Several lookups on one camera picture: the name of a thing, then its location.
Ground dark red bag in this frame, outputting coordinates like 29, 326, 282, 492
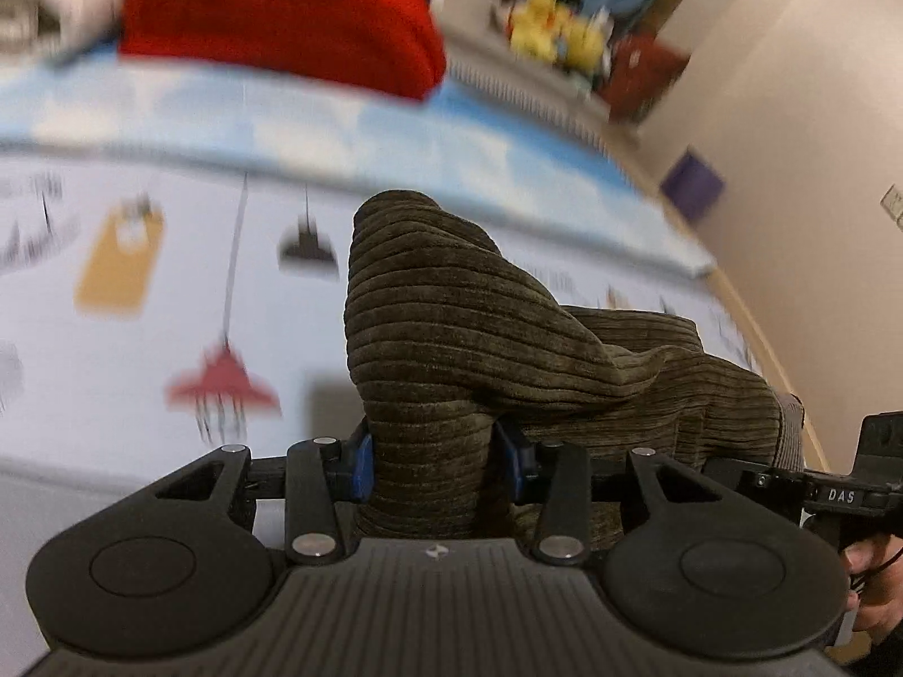
605, 37, 691, 124

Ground yellow plush toy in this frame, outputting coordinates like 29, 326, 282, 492
506, 0, 569, 59
560, 14, 611, 73

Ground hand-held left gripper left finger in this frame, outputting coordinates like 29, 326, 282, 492
143, 430, 375, 566

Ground blue white cloud-print blanket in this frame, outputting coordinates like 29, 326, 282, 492
0, 49, 716, 279

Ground brown corduroy pants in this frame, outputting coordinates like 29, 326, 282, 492
343, 190, 806, 560

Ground wooden bed frame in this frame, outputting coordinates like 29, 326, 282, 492
704, 264, 830, 470

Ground red cloth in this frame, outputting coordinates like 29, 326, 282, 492
119, 0, 448, 103

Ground printed white bed sheet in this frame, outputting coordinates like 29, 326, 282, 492
0, 152, 764, 677

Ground person's right hand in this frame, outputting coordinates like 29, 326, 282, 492
841, 534, 903, 641

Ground white cloth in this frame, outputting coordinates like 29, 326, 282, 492
0, 0, 126, 64

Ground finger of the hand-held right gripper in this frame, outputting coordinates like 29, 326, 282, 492
704, 458, 806, 509

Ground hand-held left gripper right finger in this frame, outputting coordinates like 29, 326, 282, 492
490, 421, 715, 566

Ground purple box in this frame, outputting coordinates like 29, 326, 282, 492
659, 147, 726, 221

